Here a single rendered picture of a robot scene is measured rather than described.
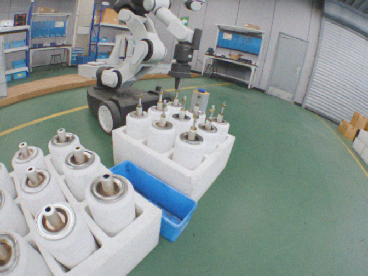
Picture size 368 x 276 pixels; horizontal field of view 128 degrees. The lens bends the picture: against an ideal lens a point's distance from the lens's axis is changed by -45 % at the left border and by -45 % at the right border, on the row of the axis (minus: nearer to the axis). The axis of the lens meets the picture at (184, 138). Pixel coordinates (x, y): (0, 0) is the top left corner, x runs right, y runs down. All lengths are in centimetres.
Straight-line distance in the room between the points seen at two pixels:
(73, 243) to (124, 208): 11
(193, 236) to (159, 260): 14
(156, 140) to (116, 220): 31
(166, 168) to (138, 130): 19
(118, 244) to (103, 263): 5
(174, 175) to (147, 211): 17
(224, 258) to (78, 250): 41
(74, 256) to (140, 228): 14
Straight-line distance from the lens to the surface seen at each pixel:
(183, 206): 52
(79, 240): 29
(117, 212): 30
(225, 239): 58
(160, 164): 51
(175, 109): 76
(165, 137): 53
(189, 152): 47
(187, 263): 51
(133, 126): 60
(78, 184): 39
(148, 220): 35
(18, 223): 40
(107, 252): 33
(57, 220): 29
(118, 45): 298
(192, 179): 46
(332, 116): 587
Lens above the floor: 48
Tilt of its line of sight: 28 degrees down
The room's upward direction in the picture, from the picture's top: 10 degrees clockwise
